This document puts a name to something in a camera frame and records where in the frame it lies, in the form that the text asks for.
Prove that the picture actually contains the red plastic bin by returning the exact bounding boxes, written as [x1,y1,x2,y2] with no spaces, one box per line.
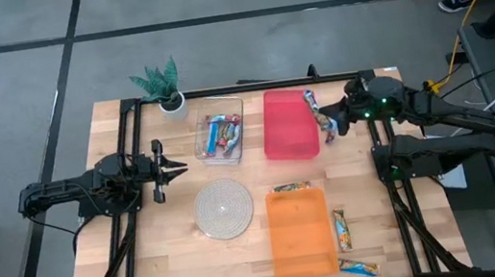
[255,84,325,166]

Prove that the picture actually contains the orange plastic bin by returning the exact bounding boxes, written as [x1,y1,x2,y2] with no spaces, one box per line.
[262,184,341,277]

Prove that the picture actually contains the clear plastic bin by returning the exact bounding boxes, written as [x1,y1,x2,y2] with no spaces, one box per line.
[186,90,253,171]

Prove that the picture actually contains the red yellow granola bar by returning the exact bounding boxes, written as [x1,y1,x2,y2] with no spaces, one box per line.
[222,124,247,157]

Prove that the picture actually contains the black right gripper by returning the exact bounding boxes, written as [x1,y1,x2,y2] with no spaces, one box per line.
[314,76,377,141]

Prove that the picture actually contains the red green granola bar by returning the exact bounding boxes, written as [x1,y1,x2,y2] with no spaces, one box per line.
[206,110,243,129]

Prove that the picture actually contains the blue orange granola bar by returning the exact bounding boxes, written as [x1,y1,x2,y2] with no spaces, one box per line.
[336,253,382,277]
[332,206,355,254]

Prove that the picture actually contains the blue green granola bar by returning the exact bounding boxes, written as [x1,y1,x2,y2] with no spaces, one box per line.
[301,86,342,147]

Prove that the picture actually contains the green orange granola bar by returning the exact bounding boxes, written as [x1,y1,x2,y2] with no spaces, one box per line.
[271,179,312,195]

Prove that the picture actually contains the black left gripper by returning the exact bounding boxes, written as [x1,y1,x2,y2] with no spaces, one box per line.
[132,135,194,207]

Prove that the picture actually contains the green plant in white pot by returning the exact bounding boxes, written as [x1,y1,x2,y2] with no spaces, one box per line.
[126,54,191,128]

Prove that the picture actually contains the black aluminium rig frame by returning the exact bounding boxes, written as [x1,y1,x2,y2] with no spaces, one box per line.
[0,38,495,277]

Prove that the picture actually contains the person's shoe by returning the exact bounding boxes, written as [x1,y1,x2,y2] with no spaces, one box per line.
[435,0,477,15]

